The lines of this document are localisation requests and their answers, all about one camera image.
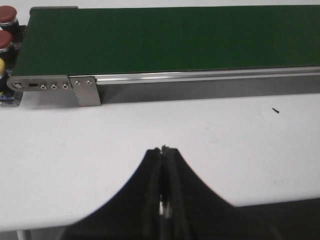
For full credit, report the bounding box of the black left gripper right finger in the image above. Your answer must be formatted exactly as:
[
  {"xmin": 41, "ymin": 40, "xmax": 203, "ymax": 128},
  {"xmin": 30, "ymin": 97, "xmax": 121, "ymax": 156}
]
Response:
[{"xmin": 160, "ymin": 146, "xmax": 280, "ymax": 240}]

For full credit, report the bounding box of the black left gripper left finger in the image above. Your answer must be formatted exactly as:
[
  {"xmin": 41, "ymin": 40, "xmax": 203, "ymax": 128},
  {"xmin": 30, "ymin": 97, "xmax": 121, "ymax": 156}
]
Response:
[{"xmin": 61, "ymin": 148, "xmax": 162, "ymax": 240}]

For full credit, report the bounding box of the green conveyor belt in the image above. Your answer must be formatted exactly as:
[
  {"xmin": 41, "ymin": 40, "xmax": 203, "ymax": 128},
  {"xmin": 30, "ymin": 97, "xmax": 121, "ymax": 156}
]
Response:
[{"xmin": 13, "ymin": 5, "xmax": 320, "ymax": 77}]

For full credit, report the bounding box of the red mushroom push button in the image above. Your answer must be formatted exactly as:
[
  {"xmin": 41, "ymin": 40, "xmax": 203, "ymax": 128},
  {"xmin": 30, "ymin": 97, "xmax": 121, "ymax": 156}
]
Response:
[
  {"xmin": 0, "ymin": 30, "xmax": 15, "ymax": 54},
  {"xmin": 0, "ymin": 5, "xmax": 19, "ymax": 32}
]

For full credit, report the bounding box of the aluminium conveyor side rail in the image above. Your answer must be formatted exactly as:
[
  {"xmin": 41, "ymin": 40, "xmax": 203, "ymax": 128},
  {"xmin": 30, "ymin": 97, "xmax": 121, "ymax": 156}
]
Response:
[{"xmin": 94, "ymin": 66, "xmax": 320, "ymax": 85}]

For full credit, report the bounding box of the steel conveyor end bracket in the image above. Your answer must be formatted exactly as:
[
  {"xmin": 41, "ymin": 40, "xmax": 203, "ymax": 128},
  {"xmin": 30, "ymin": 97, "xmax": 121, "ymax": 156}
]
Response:
[{"xmin": 6, "ymin": 75, "xmax": 101, "ymax": 107}]

